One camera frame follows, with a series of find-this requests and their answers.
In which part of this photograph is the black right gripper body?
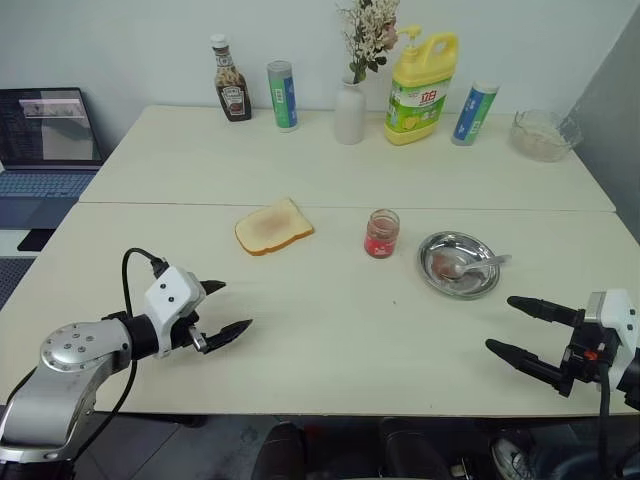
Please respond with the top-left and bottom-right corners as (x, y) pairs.
(559, 308), (622, 399)

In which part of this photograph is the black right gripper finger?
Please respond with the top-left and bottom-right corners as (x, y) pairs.
(484, 338), (572, 399)
(506, 294), (586, 327)

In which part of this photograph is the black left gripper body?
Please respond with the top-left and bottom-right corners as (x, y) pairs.
(168, 308), (209, 355)

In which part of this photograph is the metal spoon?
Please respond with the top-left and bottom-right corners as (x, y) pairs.
(432, 253), (513, 281)

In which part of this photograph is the slice of toast bread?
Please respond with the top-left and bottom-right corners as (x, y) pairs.
(234, 197), (315, 258)

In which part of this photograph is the small glass jam jar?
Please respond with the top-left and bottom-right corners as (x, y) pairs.
(363, 208), (401, 260)

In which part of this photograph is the white sneaker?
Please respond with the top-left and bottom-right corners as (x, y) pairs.
(490, 437), (536, 480)

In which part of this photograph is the round metal plate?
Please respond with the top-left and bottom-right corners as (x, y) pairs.
(417, 230), (501, 300)

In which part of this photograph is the dark rounded shape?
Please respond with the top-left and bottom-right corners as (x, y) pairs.
(377, 417), (454, 480)
(252, 421), (309, 480)

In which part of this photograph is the clear glass bowl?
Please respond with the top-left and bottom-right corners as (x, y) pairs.
(508, 108), (584, 163)

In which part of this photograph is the flat black pad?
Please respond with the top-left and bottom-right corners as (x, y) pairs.
(17, 227), (59, 253)

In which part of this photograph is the dark textured floor mat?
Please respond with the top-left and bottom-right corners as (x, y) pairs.
(0, 257), (36, 311)

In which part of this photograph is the ketchup bottle with white cap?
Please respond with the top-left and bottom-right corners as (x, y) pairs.
(209, 33), (253, 123)

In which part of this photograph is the green and blue cylinder can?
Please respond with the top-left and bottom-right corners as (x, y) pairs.
(266, 60), (300, 132)
(451, 80), (500, 147)

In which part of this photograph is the white ceramic vase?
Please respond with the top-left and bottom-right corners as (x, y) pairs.
(334, 77), (368, 146)

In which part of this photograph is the open laptop computer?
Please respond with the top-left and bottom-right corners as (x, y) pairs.
(0, 87), (105, 231)

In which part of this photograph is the yellow dish soap pump bottle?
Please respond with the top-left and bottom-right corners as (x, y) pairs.
(383, 25), (460, 147)

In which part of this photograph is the dried flower bouquet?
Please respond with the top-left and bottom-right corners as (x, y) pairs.
(337, 0), (401, 85)

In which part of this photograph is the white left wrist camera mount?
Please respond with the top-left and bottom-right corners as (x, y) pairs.
(143, 266), (207, 360)

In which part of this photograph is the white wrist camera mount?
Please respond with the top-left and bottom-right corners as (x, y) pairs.
(585, 288), (640, 387)
(143, 266), (207, 360)

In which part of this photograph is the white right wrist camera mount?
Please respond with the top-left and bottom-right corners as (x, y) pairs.
(585, 288), (640, 387)

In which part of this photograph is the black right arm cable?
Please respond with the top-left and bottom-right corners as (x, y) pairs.
(596, 359), (640, 480)

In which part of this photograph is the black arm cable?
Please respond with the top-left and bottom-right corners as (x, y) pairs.
(596, 359), (640, 480)
(74, 246), (169, 457)

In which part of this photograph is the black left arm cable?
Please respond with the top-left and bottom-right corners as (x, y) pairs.
(74, 246), (169, 457)

